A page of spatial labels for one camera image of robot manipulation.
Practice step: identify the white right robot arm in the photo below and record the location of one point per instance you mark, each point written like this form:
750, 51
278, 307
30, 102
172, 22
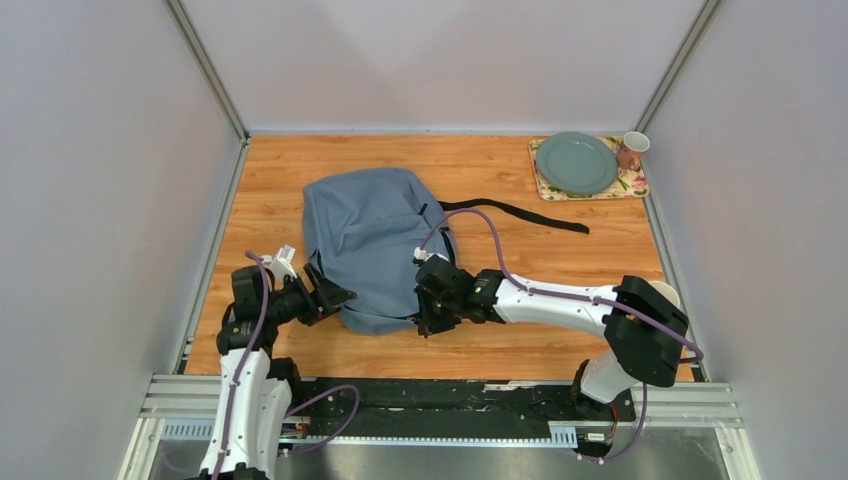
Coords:
641, 320

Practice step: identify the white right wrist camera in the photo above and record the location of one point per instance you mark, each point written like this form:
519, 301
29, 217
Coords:
421, 256

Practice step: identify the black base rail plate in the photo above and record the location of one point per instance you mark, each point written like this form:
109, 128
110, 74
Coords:
444, 409

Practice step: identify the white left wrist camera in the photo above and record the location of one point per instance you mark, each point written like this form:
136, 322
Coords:
280, 264

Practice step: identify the blue-grey student backpack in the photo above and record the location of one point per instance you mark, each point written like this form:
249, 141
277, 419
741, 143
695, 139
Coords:
360, 231

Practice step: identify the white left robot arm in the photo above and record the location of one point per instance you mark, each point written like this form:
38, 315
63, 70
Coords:
257, 389

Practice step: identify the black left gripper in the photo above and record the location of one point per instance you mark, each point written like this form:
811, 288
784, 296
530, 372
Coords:
328, 296

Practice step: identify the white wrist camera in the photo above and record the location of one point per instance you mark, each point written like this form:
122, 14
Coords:
421, 256
280, 264

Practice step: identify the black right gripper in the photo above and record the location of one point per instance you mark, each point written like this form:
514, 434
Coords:
429, 324

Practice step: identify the pink mug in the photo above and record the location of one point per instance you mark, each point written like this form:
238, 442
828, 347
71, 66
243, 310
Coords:
632, 147

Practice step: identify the yellow mug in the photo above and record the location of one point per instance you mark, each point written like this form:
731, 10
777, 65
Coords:
667, 291

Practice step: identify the teal round plate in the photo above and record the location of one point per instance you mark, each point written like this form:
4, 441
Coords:
576, 163

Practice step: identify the floral placemat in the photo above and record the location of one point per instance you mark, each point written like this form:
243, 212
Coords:
628, 183

